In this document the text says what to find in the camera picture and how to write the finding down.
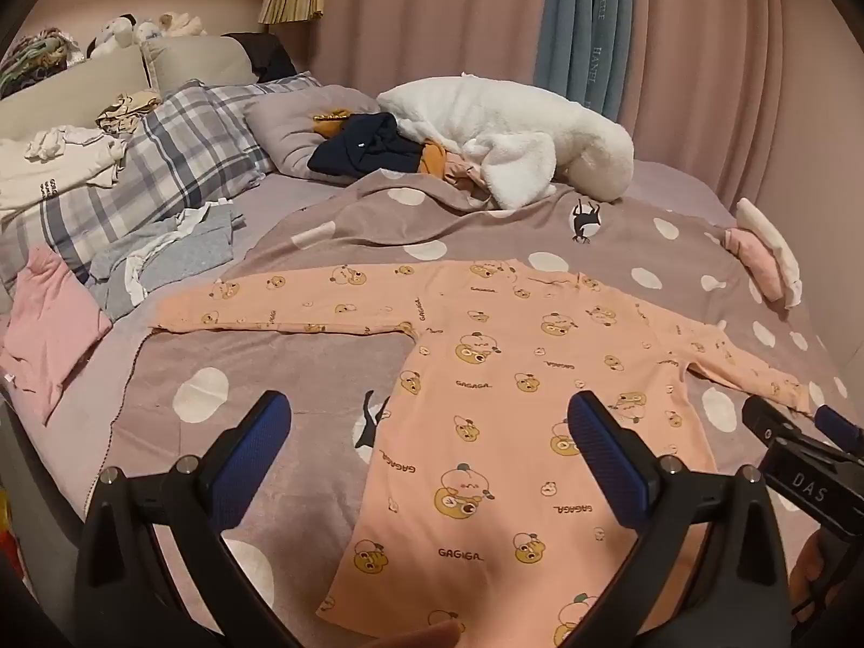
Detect blue curtain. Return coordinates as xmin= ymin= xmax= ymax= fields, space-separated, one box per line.
xmin=536 ymin=0 xmax=642 ymax=124

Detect grey and white plush toy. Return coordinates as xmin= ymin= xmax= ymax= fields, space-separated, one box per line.
xmin=87 ymin=15 xmax=140 ymax=59

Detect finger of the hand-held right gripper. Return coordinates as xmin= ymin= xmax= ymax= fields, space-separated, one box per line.
xmin=813 ymin=405 xmax=864 ymax=460
xmin=741 ymin=395 xmax=811 ymax=452

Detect plaid pillow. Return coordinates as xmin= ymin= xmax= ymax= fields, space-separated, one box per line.
xmin=0 ymin=74 xmax=325 ymax=285

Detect beige clothes pile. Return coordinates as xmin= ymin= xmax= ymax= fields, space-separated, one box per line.
xmin=94 ymin=89 xmax=164 ymax=140

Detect navy garment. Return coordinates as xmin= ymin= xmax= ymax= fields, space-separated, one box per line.
xmin=308 ymin=112 xmax=429 ymax=177

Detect beige padded headboard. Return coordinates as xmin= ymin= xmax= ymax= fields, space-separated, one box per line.
xmin=0 ymin=33 xmax=261 ymax=144

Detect colourful knitted cloth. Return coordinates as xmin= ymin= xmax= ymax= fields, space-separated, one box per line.
xmin=0 ymin=28 xmax=83 ymax=101

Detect pink curtain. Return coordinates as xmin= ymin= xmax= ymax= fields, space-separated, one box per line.
xmin=297 ymin=0 xmax=864 ymax=217

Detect cream plush toy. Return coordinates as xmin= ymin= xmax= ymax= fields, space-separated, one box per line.
xmin=158 ymin=10 xmax=207 ymax=39

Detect white printed garment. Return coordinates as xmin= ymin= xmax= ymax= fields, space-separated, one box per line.
xmin=0 ymin=135 xmax=131 ymax=218

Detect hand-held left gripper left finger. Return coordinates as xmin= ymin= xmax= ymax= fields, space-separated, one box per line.
xmin=73 ymin=390 xmax=305 ymax=648

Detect peach bear-print shirt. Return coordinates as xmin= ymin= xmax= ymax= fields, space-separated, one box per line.
xmin=148 ymin=258 xmax=814 ymax=648

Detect black garment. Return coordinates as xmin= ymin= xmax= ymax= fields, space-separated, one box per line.
xmin=226 ymin=31 xmax=298 ymax=82

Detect mauve polka-dot blanket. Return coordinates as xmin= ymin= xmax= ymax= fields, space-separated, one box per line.
xmin=81 ymin=168 xmax=855 ymax=648

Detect grey garment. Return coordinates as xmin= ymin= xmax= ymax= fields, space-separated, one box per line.
xmin=87 ymin=199 xmax=247 ymax=322

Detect white fluffy fleece blanket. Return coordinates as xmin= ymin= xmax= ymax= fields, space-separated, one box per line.
xmin=376 ymin=73 xmax=637 ymax=212

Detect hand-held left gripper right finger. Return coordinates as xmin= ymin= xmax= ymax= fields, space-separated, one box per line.
xmin=560 ymin=390 xmax=792 ymax=648

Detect grey pillow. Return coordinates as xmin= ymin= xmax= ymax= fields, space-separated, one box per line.
xmin=243 ymin=84 xmax=386 ymax=183

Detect small pink garment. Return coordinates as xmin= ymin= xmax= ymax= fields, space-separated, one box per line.
xmin=442 ymin=152 xmax=490 ymax=200

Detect white socks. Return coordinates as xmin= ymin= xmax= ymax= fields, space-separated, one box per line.
xmin=25 ymin=124 xmax=110 ymax=163

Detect mustard yellow cloth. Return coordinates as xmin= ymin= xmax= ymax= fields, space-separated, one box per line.
xmin=417 ymin=138 xmax=450 ymax=180
xmin=310 ymin=108 xmax=355 ymax=140

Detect pink cloth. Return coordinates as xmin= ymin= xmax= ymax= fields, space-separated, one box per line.
xmin=0 ymin=243 xmax=114 ymax=426

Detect person's right hand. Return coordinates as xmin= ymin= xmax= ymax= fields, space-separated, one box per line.
xmin=789 ymin=530 xmax=845 ymax=615

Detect folded pink and white towel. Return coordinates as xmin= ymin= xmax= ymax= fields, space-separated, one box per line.
xmin=724 ymin=197 xmax=804 ymax=312

